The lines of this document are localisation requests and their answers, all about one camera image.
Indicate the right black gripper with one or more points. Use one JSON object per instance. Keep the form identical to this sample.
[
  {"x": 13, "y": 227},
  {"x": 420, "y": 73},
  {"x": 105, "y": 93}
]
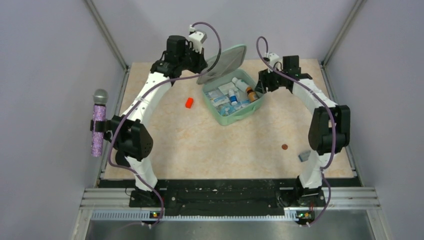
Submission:
[{"x": 264, "y": 81}]

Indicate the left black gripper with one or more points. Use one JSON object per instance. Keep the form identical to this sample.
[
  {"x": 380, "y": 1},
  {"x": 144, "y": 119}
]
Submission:
[{"x": 201, "y": 63}]

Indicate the brown bottle orange cap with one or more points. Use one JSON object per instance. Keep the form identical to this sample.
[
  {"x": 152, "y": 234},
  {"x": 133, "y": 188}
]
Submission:
[{"x": 251, "y": 94}]

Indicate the white bottle green label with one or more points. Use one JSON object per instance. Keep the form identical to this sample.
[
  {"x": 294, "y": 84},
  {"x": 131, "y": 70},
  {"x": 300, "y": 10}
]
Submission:
[{"x": 240, "y": 84}]

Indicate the small blue capped bottle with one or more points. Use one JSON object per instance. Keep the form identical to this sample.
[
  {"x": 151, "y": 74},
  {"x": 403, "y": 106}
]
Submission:
[{"x": 232, "y": 97}]

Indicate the mint green medicine case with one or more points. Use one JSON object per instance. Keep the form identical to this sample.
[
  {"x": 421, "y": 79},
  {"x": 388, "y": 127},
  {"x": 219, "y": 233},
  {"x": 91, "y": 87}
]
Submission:
[{"x": 227, "y": 67}]

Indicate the white gauze packet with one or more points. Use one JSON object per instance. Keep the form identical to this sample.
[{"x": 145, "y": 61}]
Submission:
[{"x": 225, "y": 88}]

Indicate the blue cotton swab packet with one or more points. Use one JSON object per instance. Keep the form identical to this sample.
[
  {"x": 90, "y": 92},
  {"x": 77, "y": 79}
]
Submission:
[{"x": 225, "y": 109}]

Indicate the blue white bagged packet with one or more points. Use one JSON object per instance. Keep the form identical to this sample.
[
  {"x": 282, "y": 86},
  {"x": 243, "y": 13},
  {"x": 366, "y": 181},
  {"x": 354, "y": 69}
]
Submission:
[{"x": 217, "y": 98}]

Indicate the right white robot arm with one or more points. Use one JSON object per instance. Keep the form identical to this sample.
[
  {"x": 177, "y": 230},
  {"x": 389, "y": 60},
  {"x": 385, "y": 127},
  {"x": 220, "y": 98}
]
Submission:
[{"x": 329, "y": 131}]

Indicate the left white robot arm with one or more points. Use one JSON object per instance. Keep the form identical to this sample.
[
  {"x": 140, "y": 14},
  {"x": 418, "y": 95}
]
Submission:
[{"x": 131, "y": 139}]

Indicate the orange red small box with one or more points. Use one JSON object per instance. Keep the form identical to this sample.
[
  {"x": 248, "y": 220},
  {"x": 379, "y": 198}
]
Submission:
[{"x": 189, "y": 103}]

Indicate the grey blue pill blister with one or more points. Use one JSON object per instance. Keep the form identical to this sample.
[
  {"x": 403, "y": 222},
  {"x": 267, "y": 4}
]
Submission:
[{"x": 304, "y": 156}]

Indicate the purple glitter microphone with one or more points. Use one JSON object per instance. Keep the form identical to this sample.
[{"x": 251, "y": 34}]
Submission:
[{"x": 98, "y": 122}]

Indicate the black microphone stand base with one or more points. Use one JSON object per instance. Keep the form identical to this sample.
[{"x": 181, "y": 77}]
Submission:
[{"x": 120, "y": 160}]

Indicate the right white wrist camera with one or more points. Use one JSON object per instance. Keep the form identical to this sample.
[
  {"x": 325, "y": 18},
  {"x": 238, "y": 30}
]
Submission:
[{"x": 274, "y": 60}]

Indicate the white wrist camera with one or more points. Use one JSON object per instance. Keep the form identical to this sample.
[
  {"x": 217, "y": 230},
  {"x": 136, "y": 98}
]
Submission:
[
  {"x": 274, "y": 60},
  {"x": 196, "y": 38}
]

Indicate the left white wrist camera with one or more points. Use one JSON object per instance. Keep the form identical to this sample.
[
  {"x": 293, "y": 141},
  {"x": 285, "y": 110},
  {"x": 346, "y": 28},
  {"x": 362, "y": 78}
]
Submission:
[{"x": 196, "y": 38}]

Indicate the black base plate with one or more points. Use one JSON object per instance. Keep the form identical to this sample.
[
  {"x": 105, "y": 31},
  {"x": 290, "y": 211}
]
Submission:
[{"x": 228, "y": 197}]

